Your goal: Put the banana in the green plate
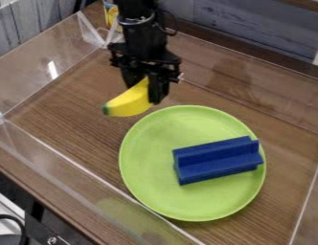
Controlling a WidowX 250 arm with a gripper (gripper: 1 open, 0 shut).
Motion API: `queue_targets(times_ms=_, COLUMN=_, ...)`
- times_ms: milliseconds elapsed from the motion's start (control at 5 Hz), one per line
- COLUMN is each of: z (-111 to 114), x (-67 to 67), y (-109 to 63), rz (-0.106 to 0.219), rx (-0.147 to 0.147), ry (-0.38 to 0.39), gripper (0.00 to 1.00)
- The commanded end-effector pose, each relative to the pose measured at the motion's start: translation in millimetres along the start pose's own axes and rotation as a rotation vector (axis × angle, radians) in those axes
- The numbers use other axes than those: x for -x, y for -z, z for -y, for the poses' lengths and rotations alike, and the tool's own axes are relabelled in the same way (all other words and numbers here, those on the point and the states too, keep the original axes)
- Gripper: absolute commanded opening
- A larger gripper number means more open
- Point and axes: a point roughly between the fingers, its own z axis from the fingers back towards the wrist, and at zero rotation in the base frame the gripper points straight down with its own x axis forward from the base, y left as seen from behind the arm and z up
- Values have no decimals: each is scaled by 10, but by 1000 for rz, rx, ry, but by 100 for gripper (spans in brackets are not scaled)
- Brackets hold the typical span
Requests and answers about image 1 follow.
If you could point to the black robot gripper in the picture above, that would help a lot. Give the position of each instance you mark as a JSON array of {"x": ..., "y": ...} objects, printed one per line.
[{"x": 143, "y": 56}]

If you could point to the yellow toy banana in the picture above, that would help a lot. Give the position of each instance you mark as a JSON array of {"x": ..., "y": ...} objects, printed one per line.
[{"x": 132, "y": 102}]

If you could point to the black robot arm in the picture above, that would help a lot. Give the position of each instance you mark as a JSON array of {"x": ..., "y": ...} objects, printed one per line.
[{"x": 140, "y": 10}]

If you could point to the green round plate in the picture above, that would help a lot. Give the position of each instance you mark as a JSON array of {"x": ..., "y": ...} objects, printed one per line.
[{"x": 175, "y": 127}]

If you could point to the yellow and blue can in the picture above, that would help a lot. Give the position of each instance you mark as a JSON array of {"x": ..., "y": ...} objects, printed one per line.
[{"x": 111, "y": 13}]

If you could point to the blue T-shaped block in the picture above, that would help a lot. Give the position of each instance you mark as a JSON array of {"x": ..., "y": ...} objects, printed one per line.
[{"x": 203, "y": 162}]

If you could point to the clear acrylic enclosure wall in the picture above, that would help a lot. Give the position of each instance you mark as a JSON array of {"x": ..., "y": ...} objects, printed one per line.
[{"x": 60, "y": 143}]

